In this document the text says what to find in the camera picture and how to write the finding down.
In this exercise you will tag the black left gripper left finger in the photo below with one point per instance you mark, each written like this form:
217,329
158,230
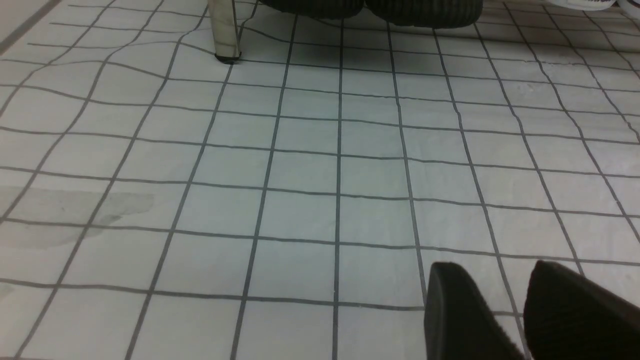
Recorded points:
458,324

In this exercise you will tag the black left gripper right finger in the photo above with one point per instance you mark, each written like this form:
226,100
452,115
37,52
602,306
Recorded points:
569,317

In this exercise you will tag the metal shoe rack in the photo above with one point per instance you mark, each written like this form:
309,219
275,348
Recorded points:
224,28

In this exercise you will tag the black knit sneaker right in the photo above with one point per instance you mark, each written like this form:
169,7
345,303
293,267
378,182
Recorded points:
427,13

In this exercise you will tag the black knit sneaker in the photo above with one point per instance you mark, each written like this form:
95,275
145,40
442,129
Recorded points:
427,13
317,9

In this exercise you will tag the white sneaker at edge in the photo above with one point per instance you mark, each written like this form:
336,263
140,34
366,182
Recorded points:
629,7

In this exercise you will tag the black knit sneaker left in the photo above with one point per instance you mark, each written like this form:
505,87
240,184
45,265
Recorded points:
317,9

